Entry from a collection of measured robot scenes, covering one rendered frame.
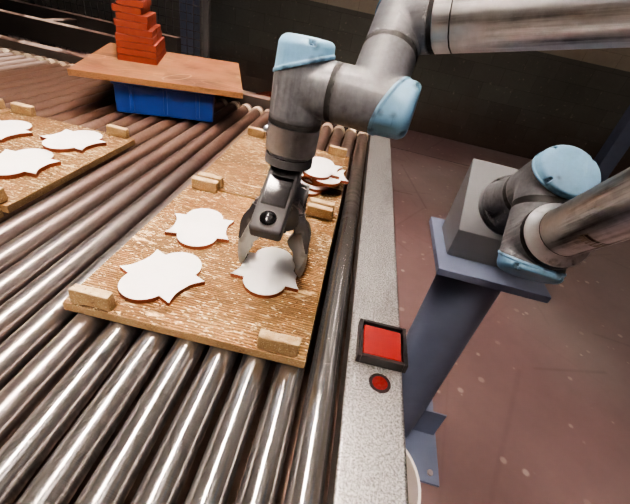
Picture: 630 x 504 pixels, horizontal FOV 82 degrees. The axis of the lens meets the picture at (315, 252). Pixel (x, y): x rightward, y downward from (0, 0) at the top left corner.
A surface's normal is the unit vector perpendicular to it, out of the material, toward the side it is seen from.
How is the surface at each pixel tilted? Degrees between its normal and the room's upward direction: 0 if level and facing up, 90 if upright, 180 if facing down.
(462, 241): 90
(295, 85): 87
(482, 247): 90
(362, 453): 0
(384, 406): 0
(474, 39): 130
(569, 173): 36
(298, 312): 0
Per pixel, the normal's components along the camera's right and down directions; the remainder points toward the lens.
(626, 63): -0.19, 0.54
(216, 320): 0.18, -0.80
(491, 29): -0.48, 0.70
